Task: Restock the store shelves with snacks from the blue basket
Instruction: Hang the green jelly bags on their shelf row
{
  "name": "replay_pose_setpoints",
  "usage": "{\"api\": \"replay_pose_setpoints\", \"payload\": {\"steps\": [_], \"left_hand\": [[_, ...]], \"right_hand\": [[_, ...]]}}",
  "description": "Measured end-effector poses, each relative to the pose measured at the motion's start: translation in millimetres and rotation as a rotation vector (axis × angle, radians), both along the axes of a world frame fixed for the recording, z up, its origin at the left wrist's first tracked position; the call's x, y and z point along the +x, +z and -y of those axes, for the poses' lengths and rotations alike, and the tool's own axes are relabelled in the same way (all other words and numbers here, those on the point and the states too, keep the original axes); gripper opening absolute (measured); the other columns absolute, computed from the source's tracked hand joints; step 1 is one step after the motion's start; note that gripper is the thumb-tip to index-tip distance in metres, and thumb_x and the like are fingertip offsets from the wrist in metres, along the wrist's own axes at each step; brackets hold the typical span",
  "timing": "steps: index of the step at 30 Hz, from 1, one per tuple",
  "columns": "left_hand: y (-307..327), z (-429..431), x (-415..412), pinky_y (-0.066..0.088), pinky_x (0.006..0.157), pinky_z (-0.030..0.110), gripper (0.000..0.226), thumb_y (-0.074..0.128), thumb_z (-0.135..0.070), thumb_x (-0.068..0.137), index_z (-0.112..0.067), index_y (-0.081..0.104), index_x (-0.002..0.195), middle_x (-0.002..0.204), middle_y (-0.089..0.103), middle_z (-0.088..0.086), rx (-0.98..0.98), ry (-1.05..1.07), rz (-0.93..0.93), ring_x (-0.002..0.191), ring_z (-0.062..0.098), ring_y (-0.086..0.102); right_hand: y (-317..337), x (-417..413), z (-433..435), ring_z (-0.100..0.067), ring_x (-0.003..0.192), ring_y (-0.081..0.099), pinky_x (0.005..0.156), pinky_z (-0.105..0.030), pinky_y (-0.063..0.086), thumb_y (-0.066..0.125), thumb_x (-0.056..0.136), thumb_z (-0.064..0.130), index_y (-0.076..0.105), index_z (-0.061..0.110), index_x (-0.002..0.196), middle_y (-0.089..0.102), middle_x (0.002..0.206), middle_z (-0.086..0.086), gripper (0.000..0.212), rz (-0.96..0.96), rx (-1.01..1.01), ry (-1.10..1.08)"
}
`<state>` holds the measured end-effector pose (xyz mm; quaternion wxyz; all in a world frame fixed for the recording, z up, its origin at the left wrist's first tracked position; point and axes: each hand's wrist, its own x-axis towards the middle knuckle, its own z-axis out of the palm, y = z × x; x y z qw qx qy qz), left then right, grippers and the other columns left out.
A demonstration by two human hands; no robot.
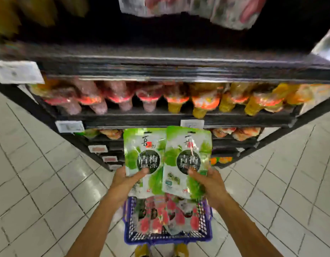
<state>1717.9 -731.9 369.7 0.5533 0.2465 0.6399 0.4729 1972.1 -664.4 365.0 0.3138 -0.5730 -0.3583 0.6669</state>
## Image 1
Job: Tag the person's left forearm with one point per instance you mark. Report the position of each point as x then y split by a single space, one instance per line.
92 232

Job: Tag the blue plastic shopping basket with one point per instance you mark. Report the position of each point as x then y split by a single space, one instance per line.
165 239

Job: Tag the red price tag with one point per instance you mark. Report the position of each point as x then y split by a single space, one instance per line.
109 159

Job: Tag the person's right hand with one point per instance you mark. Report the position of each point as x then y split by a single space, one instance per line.
213 187

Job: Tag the person's right forearm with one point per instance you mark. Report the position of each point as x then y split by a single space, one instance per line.
245 232

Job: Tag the person's left hand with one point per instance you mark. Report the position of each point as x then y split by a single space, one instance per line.
119 184

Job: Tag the person's yellow shoe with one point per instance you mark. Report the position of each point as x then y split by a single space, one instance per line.
141 251
181 250

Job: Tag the black low shelf rack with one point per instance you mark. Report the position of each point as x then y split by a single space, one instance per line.
154 66

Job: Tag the green jelly bag black label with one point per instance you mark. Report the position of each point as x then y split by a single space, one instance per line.
186 139
138 141

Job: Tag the red strawberry jelly bag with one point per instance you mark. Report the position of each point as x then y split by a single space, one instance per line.
132 5
181 5
234 13

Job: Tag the peach pouches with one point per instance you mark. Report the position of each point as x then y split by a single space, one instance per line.
167 214

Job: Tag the person's right yellow shoe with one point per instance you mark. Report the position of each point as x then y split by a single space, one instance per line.
181 250

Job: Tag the person's left yellow shoe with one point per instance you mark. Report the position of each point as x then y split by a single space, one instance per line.
141 251

